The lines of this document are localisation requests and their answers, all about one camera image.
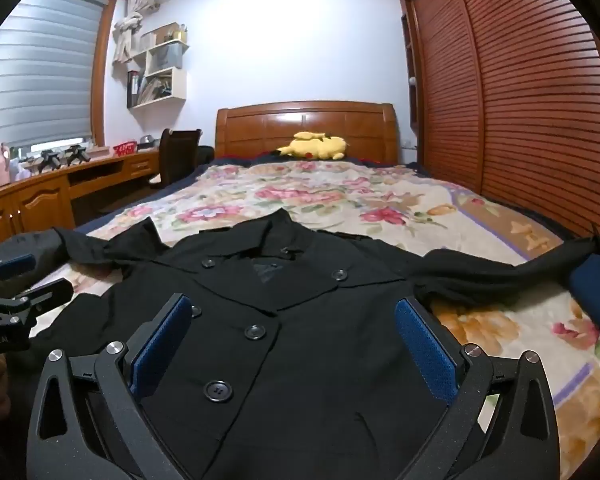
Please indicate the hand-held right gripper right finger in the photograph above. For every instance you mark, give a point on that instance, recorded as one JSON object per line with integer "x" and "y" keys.
{"x": 427, "y": 350}

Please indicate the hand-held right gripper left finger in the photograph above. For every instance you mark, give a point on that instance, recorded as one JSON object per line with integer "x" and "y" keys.
{"x": 160, "y": 345}

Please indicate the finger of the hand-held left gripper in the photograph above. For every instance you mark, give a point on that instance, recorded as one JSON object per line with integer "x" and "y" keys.
{"x": 50, "y": 292}
{"x": 17, "y": 264}

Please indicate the black buttoned coat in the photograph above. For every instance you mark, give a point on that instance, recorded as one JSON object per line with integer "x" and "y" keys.
{"x": 305, "y": 360}

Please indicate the dark grey jacket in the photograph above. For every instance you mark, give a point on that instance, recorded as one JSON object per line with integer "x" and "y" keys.
{"x": 35, "y": 255}

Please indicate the wooden desk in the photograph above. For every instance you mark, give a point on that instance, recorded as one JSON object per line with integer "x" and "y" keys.
{"x": 35, "y": 200}

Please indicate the pink vase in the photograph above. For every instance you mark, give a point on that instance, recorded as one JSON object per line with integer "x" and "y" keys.
{"x": 1, "y": 167}

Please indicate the black stand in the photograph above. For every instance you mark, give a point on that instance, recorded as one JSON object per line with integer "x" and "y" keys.
{"x": 47, "y": 160}
{"x": 75, "y": 155}

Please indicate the red box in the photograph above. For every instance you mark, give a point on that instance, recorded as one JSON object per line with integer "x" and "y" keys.
{"x": 125, "y": 149}

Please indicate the grey window blind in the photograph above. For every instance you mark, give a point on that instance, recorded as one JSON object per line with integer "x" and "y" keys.
{"x": 30, "y": 85}

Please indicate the floral blanket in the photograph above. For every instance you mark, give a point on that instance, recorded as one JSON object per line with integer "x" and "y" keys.
{"x": 330, "y": 195}

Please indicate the navy cloth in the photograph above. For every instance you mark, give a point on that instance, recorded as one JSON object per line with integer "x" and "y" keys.
{"x": 597, "y": 280}

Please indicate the dark wooden chair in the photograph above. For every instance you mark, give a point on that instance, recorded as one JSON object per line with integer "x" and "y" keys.
{"x": 177, "y": 157}

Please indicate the yellow plush toy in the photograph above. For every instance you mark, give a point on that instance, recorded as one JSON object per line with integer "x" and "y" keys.
{"x": 312, "y": 147}

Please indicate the wooden bed headboard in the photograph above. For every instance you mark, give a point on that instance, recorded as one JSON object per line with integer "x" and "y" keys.
{"x": 280, "y": 130}

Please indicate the tied beige curtain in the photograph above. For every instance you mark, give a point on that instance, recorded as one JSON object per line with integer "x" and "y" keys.
{"x": 127, "y": 30}

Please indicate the wooden louvred wardrobe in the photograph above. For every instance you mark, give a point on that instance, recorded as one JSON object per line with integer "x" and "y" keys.
{"x": 530, "y": 110}

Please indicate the wooden window frame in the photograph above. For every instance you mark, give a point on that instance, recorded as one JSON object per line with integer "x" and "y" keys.
{"x": 100, "y": 75}

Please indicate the wall socket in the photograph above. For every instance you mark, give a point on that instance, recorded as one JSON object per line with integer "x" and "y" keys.
{"x": 408, "y": 144}

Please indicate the white wall shelf unit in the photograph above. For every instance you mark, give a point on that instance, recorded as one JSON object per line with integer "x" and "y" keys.
{"x": 162, "y": 80}

